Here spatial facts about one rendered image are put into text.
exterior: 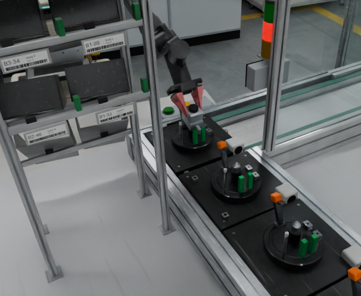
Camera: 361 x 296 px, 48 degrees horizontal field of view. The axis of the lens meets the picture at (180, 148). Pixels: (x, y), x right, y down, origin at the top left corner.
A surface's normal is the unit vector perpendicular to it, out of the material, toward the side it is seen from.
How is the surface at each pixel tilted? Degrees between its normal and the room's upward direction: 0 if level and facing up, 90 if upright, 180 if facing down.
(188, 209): 0
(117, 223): 0
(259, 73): 90
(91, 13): 65
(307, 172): 0
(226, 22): 90
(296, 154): 90
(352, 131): 90
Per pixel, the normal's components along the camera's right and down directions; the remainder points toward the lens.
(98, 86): 0.24, 0.16
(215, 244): -0.05, -0.80
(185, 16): 0.29, 0.55
